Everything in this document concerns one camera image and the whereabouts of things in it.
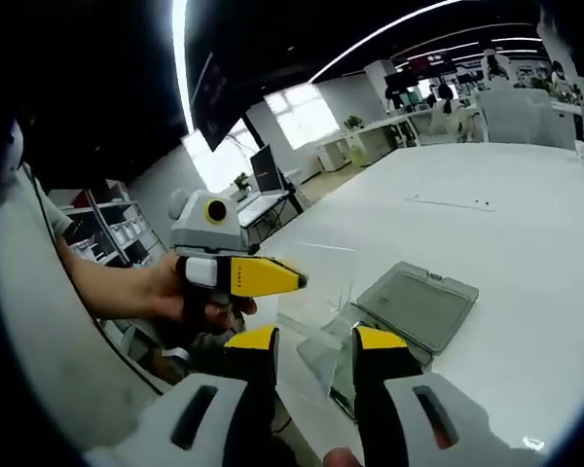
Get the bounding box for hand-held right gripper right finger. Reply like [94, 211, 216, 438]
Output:
[350, 325, 544, 467]

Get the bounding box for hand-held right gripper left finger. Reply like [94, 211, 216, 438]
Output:
[88, 324, 280, 467]

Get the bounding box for clear plastic divider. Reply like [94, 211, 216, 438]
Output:
[277, 241, 360, 317]
[275, 311, 352, 406]

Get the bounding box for clear plastic compartment box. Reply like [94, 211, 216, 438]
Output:
[328, 261, 481, 422]

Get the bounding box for person's left hand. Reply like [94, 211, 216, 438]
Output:
[151, 253, 259, 338]

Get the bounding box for storage shelf with bins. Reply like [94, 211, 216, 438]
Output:
[57, 179, 169, 273]

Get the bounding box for dark hanging screen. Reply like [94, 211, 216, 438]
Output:
[189, 48, 248, 153]

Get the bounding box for white desk partition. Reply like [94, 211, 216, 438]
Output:
[476, 90, 578, 147]

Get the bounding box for white gaming chair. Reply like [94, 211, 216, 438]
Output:
[481, 48, 513, 84]

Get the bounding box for black chest cable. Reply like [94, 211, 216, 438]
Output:
[22, 162, 164, 396]

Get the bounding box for red wall screen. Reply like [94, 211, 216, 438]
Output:
[407, 51, 456, 74]

